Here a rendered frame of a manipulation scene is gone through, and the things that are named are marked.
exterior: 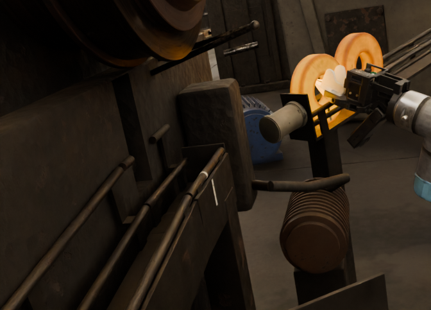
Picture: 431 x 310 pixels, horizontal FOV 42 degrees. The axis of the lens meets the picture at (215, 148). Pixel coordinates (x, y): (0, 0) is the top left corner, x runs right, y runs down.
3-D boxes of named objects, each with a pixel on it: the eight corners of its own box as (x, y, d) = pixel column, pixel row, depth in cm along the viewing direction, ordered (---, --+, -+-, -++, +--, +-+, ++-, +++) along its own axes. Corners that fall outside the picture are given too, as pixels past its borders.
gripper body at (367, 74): (365, 61, 117) (417, 78, 109) (358, 99, 121) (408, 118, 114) (343, 69, 112) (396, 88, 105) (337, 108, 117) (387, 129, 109)
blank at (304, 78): (282, 68, 118) (294, 67, 115) (326, 45, 127) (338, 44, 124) (297, 135, 123) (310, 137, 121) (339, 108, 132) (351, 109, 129)
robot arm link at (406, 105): (428, 126, 111) (406, 139, 106) (407, 119, 114) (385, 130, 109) (436, 92, 107) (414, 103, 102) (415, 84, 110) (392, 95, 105)
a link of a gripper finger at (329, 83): (317, 60, 121) (353, 73, 115) (314, 86, 124) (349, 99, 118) (308, 63, 119) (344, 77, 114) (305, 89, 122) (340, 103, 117)
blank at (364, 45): (327, 45, 127) (338, 44, 124) (365, 25, 136) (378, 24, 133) (340, 109, 132) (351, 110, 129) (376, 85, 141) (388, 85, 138)
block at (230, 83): (197, 217, 105) (170, 93, 99) (207, 200, 113) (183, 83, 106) (252, 213, 102) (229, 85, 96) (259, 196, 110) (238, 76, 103)
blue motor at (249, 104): (232, 178, 291) (220, 115, 282) (219, 149, 346) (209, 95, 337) (290, 166, 293) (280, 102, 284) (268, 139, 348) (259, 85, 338)
